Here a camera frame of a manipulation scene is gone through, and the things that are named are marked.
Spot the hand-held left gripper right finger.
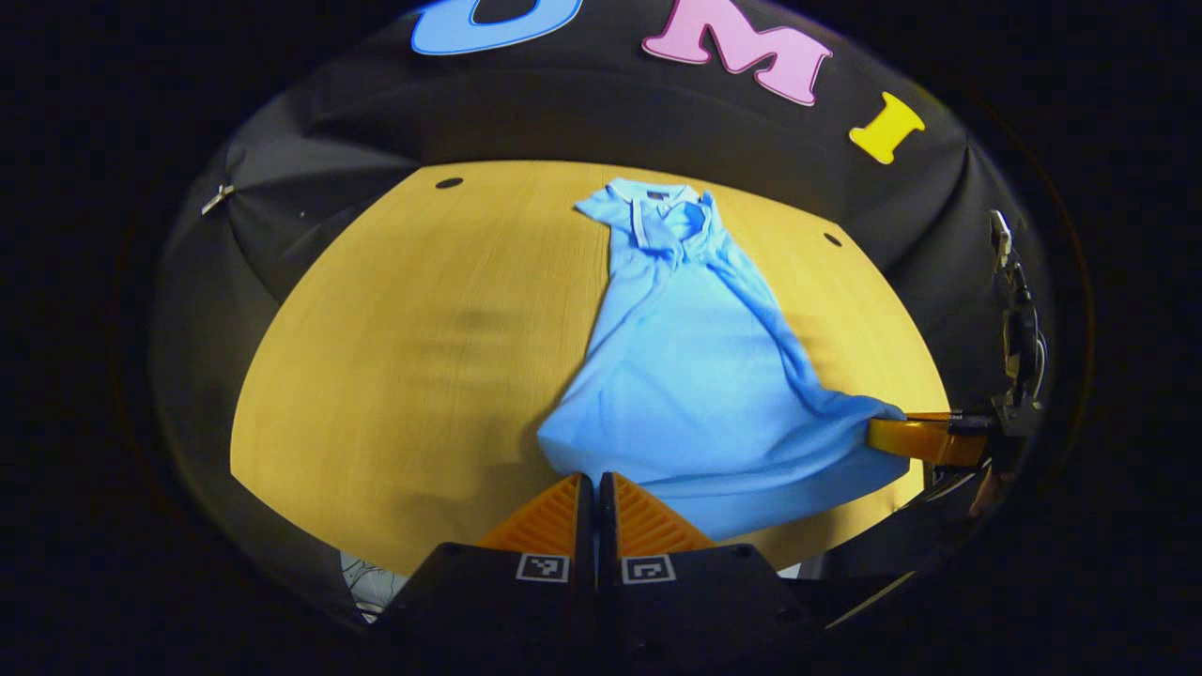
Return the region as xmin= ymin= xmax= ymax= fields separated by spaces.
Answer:
xmin=598 ymin=471 xmax=814 ymax=663

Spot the black backdrop cloth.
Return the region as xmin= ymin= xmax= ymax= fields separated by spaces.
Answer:
xmin=150 ymin=0 xmax=1057 ymax=611

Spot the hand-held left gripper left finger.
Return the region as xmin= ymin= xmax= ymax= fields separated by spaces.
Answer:
xmin=374 ymin=471 xmax=598 ymax=663

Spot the light blue T-shirt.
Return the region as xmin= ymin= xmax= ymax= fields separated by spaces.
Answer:
xmin=536 ymin=177 xmax=911 ymax=543

